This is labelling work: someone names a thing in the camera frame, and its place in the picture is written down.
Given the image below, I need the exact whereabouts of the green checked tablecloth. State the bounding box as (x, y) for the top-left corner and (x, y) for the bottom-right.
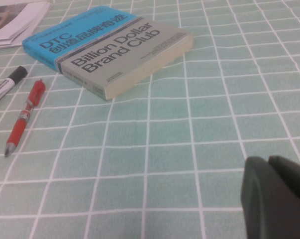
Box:
(0, 0), (300, 239)

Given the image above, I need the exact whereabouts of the white marker with barcode label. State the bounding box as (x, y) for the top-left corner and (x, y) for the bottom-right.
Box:
(0, 65), (29, 109)

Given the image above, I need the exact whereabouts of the red gel pen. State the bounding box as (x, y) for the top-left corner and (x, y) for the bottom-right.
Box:
(4, 79), (47, 158)

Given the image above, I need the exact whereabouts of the blue grey Billion Dollar book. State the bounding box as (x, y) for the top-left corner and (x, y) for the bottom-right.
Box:
(22, 5), (194, 101)

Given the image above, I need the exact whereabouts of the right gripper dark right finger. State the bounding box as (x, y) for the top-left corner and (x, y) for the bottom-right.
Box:
(268, 155), (300, 208)

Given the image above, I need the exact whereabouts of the stack of brochures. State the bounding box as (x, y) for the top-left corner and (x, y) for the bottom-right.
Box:
(0, 1), (51, 42)

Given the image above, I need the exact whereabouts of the plain white brochure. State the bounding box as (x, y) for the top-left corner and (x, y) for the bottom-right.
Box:
(0, 3), (53, 50)

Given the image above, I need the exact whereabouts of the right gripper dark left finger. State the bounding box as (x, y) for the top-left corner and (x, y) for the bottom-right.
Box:
(240, 156), (300, 239)

